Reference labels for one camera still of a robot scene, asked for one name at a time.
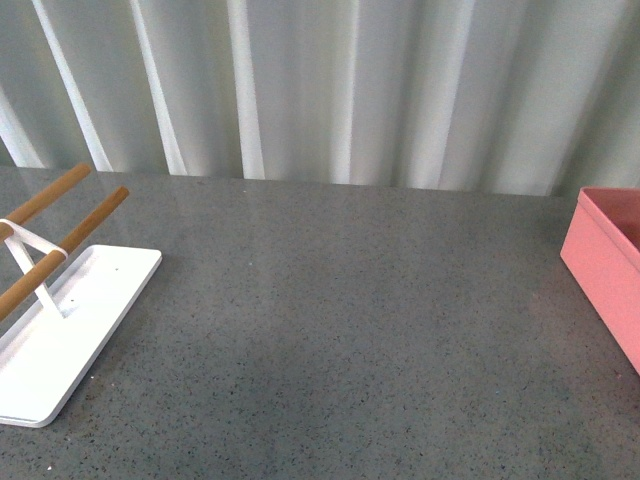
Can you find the white pleated curtain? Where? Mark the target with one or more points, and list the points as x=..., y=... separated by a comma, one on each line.
x=523, y=97

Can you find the pink plastic box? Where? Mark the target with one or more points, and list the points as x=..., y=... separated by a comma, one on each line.
x=601, y=250

